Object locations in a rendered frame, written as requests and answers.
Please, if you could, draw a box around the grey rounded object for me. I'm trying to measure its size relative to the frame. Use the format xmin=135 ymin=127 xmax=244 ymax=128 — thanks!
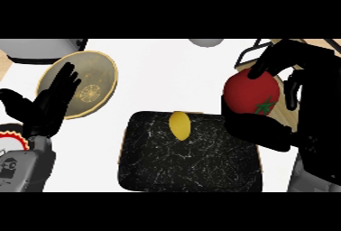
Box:
xmin=187 ymin=38 xmax=225 ymax=49

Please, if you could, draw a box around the grey appliance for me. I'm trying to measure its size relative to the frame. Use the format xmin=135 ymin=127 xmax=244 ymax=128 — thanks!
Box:
xmin=0 ymin=38 xmax=88 ymax=65

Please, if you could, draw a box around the yellow lemon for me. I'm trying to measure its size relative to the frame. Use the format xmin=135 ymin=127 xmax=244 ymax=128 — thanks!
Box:
xmin=168 ymin=110 xmax=193 ymax=142

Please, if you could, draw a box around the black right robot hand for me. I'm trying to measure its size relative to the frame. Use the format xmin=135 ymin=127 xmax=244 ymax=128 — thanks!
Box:
xmin=219 ymin=39 xmax=341 ymax=186

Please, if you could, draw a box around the pale wooden board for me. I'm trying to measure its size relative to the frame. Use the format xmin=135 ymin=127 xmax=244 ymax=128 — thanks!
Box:
xmin=0 ymin=49 xmax=16 ymax=83

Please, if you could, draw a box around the red tomato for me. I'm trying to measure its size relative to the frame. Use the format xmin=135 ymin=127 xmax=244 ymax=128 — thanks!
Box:
xmin=222 ymin=67 xmax=281 ymax=117

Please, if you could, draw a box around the black marble tray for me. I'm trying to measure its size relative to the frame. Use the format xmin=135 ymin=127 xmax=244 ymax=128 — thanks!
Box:
xmin=116 ymin=110 xmax=264 ymax=193

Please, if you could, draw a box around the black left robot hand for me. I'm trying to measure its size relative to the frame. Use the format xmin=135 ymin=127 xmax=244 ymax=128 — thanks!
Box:
xmin=0 ymin=61 xmax=83 ymax=140

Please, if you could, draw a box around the olive plate with gold rim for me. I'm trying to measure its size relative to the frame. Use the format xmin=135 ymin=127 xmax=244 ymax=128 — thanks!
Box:
xmin=35 ymin=50 xmax=119 ymax=121

